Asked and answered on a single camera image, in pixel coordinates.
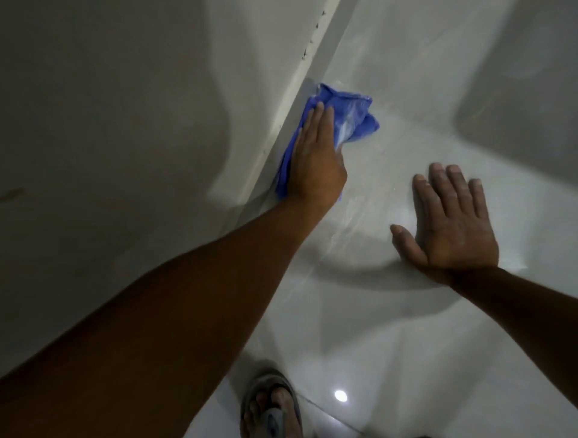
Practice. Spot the person's right hand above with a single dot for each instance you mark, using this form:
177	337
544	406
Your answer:
456	234

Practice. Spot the person's left hand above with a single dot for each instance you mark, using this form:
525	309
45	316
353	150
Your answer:
316	164

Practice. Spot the person's right little finger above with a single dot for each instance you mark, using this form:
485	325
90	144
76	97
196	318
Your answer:
477	198

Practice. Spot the person's right middle finger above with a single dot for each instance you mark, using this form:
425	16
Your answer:
441	189

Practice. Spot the person's right thumb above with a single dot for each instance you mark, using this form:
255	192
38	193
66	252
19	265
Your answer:
406	241

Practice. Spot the person's left fingers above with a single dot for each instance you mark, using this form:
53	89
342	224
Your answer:
318	124

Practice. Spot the blue cleaning cloth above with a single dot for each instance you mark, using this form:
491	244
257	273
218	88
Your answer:
350	113

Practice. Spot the person's right forearm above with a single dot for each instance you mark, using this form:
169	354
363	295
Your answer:
524	316

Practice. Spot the person's left forearm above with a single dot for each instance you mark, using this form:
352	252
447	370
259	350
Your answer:
158	325

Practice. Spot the white skirting board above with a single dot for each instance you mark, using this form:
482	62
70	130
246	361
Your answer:
289	117

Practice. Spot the grey sandal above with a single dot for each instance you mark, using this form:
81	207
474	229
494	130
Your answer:
289	397

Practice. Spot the person's foot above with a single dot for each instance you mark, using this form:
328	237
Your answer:
264	415

